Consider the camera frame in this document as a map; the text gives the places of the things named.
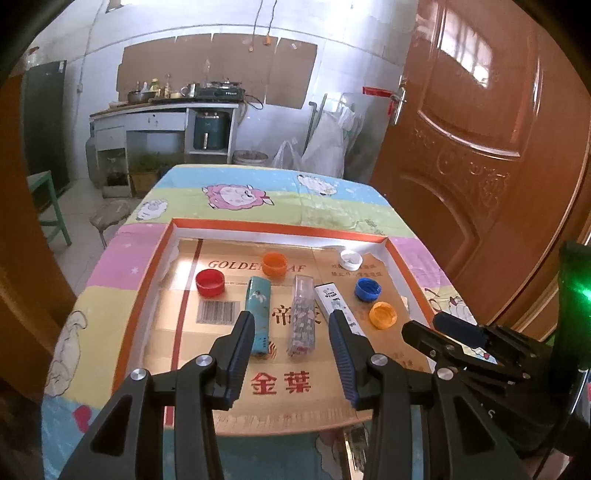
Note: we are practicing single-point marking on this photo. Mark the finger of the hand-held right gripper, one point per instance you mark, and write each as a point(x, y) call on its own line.
point(461, 330)
point(429, 344)

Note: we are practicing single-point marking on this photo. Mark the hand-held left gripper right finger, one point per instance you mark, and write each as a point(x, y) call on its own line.
point(341, 357)

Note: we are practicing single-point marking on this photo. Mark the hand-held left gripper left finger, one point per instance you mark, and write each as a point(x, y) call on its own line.
point(240, 353)

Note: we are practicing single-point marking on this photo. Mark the teal patterned box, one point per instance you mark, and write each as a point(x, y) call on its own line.
point(258, 304)

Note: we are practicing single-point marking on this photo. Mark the light orange bottle cap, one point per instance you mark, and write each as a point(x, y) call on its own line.
point(383, 315)

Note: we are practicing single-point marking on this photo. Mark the transparent patterned box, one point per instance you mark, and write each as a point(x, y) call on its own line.
point(300, 318)

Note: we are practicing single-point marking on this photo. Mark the white cartoon cat box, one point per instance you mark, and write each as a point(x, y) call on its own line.
point(328, 296)

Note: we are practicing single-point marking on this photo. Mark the shallow cardboard tray box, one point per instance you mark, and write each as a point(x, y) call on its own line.
point(277, 415)

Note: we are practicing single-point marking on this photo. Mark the deep orange bottle cap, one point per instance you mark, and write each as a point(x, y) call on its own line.
point(274, 264)

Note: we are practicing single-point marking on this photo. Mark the white bottle cap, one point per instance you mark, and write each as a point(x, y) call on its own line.
point(351, 260)

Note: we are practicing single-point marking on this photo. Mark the blue bottle cap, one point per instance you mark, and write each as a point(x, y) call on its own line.
point(368, 290)

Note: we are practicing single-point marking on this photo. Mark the red bottle cap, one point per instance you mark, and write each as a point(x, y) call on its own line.
point(210, 283)

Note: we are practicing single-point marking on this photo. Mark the brown panelled wooden door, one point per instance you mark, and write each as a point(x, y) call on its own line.
point(461, 161)

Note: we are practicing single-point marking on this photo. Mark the small round stool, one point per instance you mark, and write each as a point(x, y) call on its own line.
point(108, 214)

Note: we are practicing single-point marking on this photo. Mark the clear plastic bag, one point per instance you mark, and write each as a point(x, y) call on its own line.
point(287, 154)

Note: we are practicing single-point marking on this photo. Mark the white woven sack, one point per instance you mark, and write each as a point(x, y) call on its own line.
point(330, 143)

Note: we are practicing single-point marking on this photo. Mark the dark green air fryer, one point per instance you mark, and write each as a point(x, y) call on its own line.
point(210, 131)

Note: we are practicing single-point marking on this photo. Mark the kitchen counter cabinet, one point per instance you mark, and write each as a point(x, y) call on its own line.
point(152, 124)

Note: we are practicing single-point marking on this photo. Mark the green wooden chair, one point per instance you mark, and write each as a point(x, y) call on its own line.
point(46, 203)

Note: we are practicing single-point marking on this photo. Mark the red ribbon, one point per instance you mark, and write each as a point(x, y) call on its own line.
point(376, 91)

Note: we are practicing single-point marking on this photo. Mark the black gas stove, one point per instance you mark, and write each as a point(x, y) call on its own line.
point(219, 92)

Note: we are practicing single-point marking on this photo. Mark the metal pot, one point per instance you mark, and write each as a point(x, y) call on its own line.
point(141, 97)

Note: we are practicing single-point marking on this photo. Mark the dark green cabinet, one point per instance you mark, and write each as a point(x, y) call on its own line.
point(46, 124)

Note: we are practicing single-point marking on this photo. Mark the cardboard wall sheet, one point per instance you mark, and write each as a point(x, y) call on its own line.
point(277, 69)

